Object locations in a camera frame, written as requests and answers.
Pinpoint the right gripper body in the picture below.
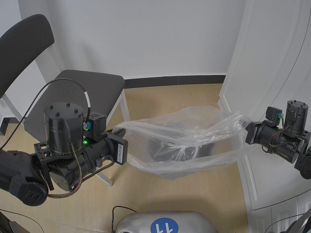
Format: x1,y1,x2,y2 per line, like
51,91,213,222
245,122,283,146

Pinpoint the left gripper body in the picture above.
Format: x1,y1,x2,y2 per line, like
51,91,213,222
83,132,129,166

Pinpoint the clear plastic bag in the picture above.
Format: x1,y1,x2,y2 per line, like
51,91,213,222
114,106,252,181

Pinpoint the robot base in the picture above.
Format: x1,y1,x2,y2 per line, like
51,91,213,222
117,211,215,233

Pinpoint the white trash bin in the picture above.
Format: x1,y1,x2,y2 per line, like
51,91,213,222
146,120,219,166

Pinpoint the grey padded white chair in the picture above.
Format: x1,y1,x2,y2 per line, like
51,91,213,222
0,14,130,186

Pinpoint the white wardrobe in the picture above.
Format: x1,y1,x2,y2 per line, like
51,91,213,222
218,0,311,212

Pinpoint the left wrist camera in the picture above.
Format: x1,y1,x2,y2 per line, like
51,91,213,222
84,112,107,141

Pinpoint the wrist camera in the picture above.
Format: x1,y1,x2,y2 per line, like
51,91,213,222
84,112,107,141
265,106,283,128

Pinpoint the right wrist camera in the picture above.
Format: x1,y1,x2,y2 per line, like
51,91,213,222
265,106,283,128

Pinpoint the black cable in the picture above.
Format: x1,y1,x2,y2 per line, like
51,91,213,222
0,79,91,150
111,206,138,232

